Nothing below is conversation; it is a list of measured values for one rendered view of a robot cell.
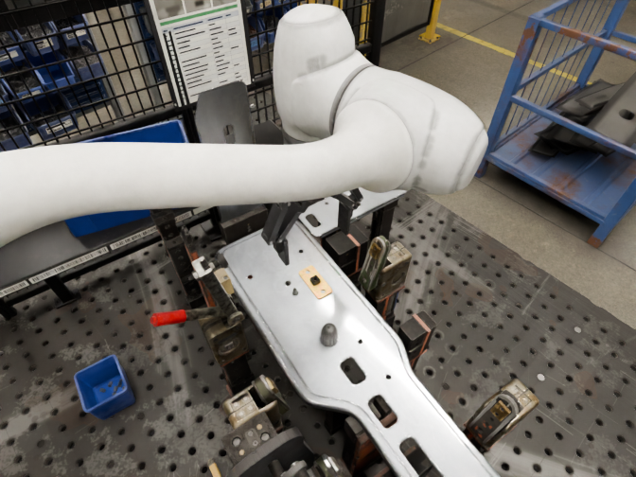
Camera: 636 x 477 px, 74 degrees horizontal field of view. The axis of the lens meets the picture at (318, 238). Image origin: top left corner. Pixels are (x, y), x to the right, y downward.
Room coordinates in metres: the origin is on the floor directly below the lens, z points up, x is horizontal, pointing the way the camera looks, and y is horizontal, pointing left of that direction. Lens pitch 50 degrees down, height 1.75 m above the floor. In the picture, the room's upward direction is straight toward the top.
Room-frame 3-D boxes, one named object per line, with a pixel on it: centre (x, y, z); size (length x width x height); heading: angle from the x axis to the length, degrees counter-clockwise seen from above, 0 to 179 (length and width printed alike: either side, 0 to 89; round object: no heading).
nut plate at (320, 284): (0.52, 0.01, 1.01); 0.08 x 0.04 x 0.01; 33
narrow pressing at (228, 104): (0.72, 0.18, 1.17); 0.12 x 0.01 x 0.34; 123
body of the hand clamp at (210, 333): (0.40, 0.19, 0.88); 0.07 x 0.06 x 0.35; 123
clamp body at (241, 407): (0.24, 0.11, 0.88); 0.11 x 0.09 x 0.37; 123
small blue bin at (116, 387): (0.38, 0.51, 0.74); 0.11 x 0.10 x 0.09; 33
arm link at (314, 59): (0.51, 0.00, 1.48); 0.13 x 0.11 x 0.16; 47
